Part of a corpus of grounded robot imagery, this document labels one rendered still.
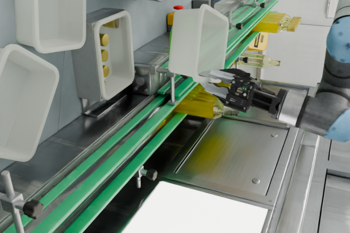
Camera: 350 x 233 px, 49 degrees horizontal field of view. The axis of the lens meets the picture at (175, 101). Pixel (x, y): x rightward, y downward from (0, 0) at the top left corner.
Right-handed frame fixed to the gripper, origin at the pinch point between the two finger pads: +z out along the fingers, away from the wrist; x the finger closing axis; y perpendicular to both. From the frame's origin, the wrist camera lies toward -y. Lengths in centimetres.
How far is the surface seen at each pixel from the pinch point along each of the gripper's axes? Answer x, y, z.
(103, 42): -0.4, 0.2, 30.4
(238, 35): -11, -92, 19
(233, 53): -2, -96, 20
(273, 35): -21, -632, 97
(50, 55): 4.8, 13.7, 35.9
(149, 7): -13, -37, 39
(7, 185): 20, 46, 12
